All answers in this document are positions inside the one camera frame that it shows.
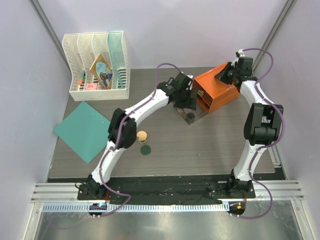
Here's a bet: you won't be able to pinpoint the aluminium rail frame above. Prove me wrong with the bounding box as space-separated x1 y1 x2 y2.
24 175 317 240

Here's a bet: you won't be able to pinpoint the teal folder in organizer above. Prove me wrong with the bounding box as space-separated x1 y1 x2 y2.
107 31 127 90

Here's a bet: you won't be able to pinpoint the white mesh file organizer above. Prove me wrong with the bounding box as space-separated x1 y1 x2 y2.
61 31 131 102

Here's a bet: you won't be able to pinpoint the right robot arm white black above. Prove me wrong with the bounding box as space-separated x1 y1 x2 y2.
216 49 284 198

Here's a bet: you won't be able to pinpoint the orange drawer box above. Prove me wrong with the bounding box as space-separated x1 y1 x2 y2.
192 62 240 114

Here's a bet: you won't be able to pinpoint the orange green markers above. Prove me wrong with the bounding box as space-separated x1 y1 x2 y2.
77 70 86 85

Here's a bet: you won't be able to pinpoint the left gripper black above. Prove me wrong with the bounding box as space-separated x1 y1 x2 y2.
173 86 197 110

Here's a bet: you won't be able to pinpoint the dark green round lid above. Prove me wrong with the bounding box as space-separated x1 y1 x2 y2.
140 145 151 156

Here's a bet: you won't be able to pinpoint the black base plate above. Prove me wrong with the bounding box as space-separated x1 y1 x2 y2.
77 175 256 205

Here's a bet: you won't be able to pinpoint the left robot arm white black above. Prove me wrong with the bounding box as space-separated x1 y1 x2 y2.
79 72 197 200

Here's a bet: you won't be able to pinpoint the illustrated book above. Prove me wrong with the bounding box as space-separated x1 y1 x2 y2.
89 53 113 90

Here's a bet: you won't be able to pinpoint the pink sticky note pad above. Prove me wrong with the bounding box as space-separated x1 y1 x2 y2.
85 83 98 91

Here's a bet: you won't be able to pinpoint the gold compact jar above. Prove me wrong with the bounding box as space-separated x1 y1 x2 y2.
136 130 148 144

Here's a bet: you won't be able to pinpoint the clear drawer gold knob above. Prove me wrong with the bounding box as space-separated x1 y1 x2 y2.
176 107 208 125

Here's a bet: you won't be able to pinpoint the black round cap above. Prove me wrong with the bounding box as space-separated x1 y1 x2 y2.
187 112 195 120

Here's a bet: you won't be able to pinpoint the teal cutting mat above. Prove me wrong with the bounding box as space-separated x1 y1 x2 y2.
53 101 110 164

